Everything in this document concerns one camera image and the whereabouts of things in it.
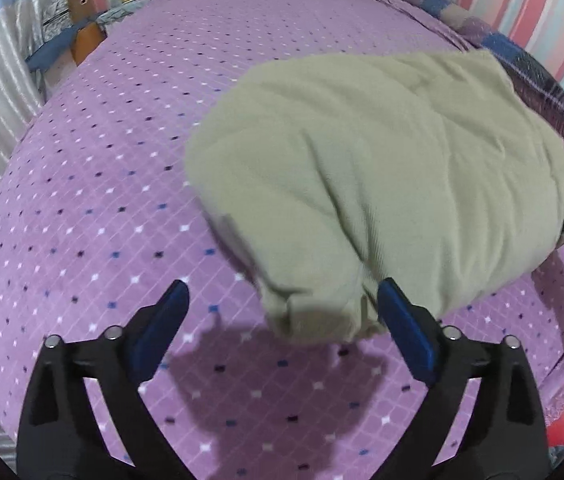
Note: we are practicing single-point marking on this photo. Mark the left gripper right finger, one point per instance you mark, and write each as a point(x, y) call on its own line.
point(506, 437)

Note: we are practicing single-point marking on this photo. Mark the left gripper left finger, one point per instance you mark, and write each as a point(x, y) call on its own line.
point(83, 416)

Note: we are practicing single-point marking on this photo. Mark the beige padded coat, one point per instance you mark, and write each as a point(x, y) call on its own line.
point(327, 174)

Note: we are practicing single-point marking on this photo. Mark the blue purple patchwork blanket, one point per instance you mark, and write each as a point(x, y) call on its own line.
point(512, 50)

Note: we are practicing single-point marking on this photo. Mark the purple diamond-pattern bed sheet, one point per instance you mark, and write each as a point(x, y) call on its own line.
point(97, 219)

